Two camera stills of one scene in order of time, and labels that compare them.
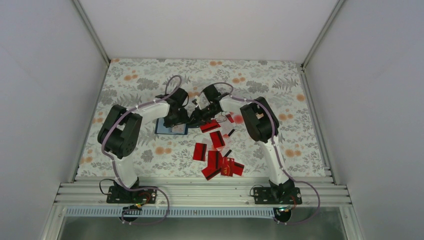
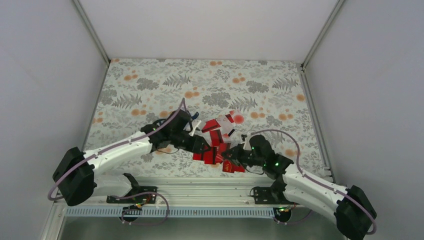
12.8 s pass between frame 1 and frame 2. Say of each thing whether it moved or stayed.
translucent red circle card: stayed
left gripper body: moved
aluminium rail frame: stayed
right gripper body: moved
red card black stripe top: stayed
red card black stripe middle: stayed
